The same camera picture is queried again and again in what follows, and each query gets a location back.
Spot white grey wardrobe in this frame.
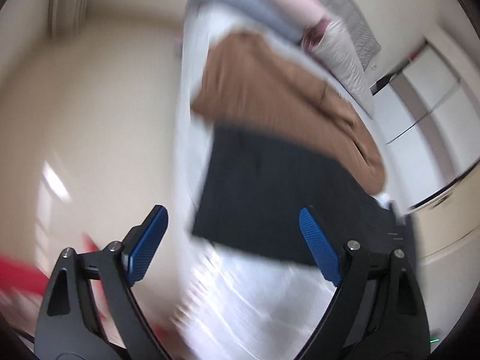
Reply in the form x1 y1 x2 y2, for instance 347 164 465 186
373 41 479 209

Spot white quilted bed cover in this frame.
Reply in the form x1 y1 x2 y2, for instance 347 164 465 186
174 3 337 359

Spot grey padded headboard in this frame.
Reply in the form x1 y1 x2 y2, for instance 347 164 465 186
320 0 382 71

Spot bed with grey sheet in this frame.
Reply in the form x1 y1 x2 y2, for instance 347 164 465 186
176 4 417 359

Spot black wool coat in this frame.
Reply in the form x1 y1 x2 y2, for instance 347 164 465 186
192 126 417 266

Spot grey beige pillow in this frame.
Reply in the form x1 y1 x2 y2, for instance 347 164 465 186
311 19 375 118

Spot brown coat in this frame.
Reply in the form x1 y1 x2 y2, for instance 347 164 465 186
190 32 386 195

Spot red plastic chair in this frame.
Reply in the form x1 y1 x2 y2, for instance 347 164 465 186
1 232 105 302

